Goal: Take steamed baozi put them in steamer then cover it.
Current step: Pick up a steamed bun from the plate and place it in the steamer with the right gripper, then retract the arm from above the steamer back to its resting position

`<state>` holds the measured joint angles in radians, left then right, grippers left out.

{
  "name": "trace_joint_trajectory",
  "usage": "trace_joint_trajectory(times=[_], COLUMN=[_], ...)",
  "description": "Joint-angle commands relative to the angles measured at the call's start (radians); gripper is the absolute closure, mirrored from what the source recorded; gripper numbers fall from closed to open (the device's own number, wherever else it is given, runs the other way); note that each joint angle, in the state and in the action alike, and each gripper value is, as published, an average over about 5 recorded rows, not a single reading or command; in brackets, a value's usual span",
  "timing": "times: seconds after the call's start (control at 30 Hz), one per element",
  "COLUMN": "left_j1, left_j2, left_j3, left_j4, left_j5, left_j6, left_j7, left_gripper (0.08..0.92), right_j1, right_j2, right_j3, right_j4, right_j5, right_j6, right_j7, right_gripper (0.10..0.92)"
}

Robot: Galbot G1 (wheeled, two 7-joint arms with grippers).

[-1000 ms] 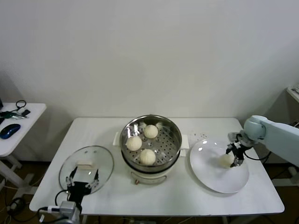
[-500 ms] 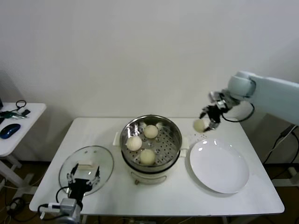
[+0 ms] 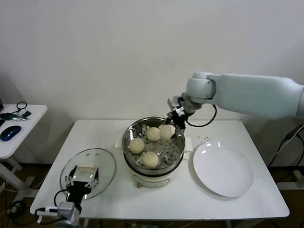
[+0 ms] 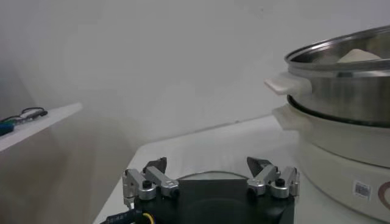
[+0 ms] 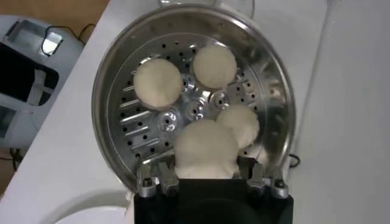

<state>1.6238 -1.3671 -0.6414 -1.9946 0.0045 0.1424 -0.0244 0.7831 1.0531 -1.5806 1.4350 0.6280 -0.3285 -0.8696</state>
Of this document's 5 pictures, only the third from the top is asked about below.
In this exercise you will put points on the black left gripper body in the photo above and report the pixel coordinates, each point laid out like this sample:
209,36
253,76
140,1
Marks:
78,191

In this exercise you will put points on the white steamed baozi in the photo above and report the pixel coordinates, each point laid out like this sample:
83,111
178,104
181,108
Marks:
153,133
166,131
136,145
150,160

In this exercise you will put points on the white side table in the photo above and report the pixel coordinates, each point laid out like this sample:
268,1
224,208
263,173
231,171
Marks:
35,114

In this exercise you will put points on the black flat device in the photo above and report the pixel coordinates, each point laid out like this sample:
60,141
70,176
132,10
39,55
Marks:
1,123

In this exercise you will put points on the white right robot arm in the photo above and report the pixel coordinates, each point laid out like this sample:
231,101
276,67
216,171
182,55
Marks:
249,95

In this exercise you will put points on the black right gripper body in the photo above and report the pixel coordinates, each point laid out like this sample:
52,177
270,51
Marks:
179,120

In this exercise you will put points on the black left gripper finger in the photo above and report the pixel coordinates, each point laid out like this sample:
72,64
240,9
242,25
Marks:
69,181
95,182

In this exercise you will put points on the small black rectangular device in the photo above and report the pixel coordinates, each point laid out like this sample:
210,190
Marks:
27,114

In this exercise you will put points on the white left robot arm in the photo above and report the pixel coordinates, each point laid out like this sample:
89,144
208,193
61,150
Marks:
71,221

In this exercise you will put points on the black upright device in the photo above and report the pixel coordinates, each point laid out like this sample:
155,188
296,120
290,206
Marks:
1,104

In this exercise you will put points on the blue computer mouse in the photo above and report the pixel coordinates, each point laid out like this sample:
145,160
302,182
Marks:
10,133

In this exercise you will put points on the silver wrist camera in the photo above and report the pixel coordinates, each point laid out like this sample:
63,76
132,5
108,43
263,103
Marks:
174,102
66,208

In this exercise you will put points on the white stand base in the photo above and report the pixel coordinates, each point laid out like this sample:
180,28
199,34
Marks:
297,174

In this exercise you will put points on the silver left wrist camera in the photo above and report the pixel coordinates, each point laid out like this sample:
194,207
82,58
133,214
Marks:
66,208

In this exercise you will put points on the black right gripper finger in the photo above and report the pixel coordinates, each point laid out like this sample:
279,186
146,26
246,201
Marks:
168,120
177,131

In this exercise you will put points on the cream electric cooker pot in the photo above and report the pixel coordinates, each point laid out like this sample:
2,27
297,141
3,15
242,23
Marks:
152,181

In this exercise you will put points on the black floor power adapter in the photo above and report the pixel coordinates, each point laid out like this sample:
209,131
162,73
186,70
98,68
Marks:
16,206

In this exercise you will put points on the perforated steel steamer basket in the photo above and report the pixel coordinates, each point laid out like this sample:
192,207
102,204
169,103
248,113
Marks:
180,150

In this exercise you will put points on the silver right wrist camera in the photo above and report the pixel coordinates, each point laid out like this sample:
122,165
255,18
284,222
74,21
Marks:
174,102

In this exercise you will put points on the white round plate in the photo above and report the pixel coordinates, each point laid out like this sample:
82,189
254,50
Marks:
221,168

